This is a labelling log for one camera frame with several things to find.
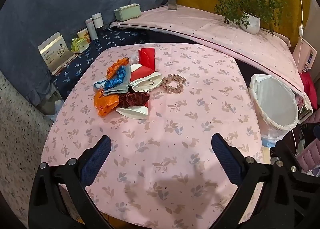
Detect blue-grey wall cloth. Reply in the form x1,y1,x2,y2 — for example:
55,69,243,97
0,0,181,117

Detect white lined trash bin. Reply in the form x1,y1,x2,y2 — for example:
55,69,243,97
248,73,300,145

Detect clear plastic wrapper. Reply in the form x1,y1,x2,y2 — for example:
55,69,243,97
128,53,141,66

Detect orange plastic bag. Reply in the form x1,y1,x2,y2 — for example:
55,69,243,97
93,90,121,116

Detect short white canister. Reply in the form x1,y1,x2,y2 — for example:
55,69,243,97
91,12,105,29

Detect white cylindrical cups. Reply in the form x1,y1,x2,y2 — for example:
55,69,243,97
84,18,98,41

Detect blue plastic bag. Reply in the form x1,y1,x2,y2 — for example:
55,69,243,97
261,136,278,149

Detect red paper envelope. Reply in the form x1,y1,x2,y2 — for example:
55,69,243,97
138,47,156,70

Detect pink rabbit print tablecloth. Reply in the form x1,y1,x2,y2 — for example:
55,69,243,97
40,43,267,229

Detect pink scrunchie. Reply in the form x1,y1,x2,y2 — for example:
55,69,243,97
161,73,186,95

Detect wooden board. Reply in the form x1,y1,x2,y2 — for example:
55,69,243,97
261,147,272,165

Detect white cable with switch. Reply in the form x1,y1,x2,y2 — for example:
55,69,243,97
294,0,307,38

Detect dark red velvet scrunchie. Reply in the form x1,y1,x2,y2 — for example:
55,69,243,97
118,91,150,109

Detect green tissue pack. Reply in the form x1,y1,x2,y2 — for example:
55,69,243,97
70,37,90,54

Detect white desk calendar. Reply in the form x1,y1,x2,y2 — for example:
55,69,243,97
37,31,76,75

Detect pale green box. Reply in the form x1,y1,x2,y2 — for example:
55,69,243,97
114,4,141,22

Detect pale pink padded mat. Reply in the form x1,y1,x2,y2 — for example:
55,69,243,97
110,3,313,117

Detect blue plastic wrapper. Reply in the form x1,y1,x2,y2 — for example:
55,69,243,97
93,66,127,90

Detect green plant in white pot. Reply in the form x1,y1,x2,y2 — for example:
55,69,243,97
199,0,288,35

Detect small printed tin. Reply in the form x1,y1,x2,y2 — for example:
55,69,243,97
76,28,91,45

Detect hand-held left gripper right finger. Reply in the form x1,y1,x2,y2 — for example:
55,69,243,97
211,133,320,229

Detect red cloth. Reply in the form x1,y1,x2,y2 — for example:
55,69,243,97
298,71,318,110

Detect pink appliance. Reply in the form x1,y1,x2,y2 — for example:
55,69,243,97
292,38,318,75

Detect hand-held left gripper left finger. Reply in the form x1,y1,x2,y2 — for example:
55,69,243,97
29,134,113,229

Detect navy floral cloth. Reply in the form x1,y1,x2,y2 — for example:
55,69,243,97
50,26,148,94

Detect pink down jacket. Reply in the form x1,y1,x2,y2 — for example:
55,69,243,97
299,141,320,177

